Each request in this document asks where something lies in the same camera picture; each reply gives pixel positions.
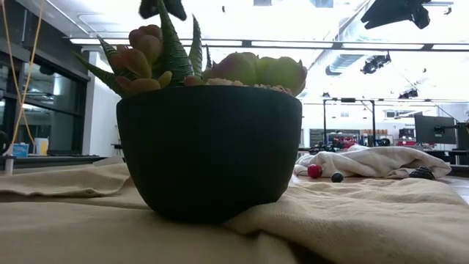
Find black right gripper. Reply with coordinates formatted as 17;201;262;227
361;0;422;29

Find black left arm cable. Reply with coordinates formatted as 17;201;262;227
0;130;10;155

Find white and yellow jar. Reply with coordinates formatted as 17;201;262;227
33;137;50;156

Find yellow cable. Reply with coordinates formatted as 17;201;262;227
0;0;45;155

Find white checked towel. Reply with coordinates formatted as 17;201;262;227
292;144;452;180

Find small black ceiling fixture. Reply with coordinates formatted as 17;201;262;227
398;87;419;100

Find tan cloth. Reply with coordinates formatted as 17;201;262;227
0;156;469;264

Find black desk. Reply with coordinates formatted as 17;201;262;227
423;148;469;177

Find black stand frame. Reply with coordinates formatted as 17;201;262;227
322;97;377;147

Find large black monitor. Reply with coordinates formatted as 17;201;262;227
414;114;457;145

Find dark blackberry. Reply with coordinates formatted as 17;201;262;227
409;166;436;181

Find red cherry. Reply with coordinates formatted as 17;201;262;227
306;164;323;180

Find mixed succulents in black pot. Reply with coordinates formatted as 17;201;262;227
71;0;309;225

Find dark window frame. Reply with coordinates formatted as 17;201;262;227
0;34;91;157

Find large black ceiling fixture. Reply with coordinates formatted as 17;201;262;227
361;51;392;76

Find blue box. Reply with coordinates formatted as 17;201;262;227
12;142;30;159

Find cluttered background workbench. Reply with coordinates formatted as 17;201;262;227
298;127;417;153

